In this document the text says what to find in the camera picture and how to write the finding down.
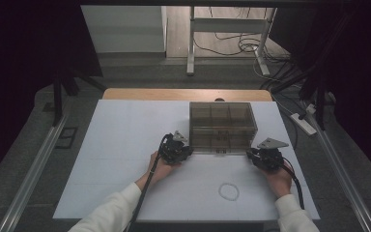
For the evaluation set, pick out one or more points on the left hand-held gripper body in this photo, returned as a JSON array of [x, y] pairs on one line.
[[172, 153]]

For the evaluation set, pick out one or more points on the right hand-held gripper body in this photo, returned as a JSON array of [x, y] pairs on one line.
[[269, 159]]

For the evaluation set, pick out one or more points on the smoky clear drawer box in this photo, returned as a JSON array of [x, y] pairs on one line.
[[220, 116]]

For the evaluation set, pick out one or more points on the person's left hand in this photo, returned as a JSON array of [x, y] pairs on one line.
[[159, 170]]

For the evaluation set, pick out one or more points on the person's right hand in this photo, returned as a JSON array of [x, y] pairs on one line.
[[280, 182]]

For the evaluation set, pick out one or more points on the white power strip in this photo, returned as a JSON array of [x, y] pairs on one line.
[[303, 124]]

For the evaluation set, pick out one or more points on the white table cover sheet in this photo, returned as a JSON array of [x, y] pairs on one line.
[[125, 129]]

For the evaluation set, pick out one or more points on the wooden table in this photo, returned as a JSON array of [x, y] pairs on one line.
[[174, 94]]

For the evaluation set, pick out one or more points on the black stand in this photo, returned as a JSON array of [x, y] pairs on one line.
[[319, 103], [57, 100]]

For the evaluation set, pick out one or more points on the dark floor socket plate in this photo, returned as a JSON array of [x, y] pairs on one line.
[[67, 138]]

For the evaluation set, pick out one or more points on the dark curtain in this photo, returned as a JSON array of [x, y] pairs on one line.
[[19, 64], [360, 64]]

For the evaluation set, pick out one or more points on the white cabinet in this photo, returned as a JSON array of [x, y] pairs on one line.
[[124, 29]]

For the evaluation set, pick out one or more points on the aluminium rail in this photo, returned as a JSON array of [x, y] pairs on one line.
[[32, 174], [344, 180]]

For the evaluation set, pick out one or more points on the white desk frame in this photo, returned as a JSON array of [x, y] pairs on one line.
[[228, 25]]

